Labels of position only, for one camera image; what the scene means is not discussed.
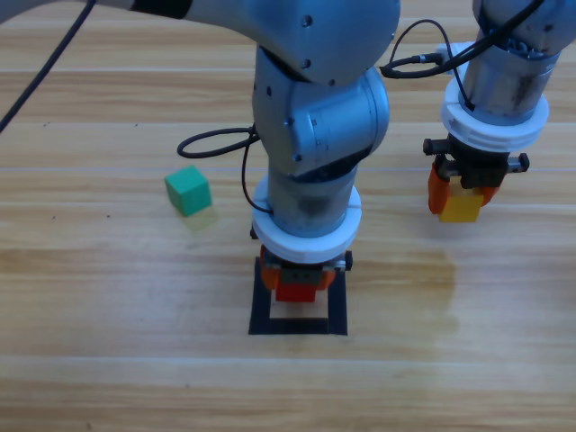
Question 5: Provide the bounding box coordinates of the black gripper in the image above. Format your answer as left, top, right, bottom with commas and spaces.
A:
249, 224, 355, 293
422, 137, 530, 215

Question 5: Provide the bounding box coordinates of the red cube block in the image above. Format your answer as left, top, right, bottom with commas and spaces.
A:
274, 282, 316, 303

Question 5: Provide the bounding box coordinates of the yellow cube block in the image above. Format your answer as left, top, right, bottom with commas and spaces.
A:
438, 186, 483, 224

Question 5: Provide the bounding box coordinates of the green cube block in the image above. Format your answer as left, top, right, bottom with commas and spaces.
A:
164, 165, 213, 218

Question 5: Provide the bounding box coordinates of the black tape square outline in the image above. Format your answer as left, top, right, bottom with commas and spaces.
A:
247, 255, 349, 337

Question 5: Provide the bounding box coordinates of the wrist camera black cable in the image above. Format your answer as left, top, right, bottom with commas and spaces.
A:
380, 0, 545, 113
176, 127, 271, 212

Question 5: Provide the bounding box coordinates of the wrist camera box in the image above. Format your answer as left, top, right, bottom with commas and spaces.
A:
435, 40, 476, 64

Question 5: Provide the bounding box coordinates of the thick black hanging cable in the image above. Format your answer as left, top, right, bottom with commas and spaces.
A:
0, 0, 98, 136

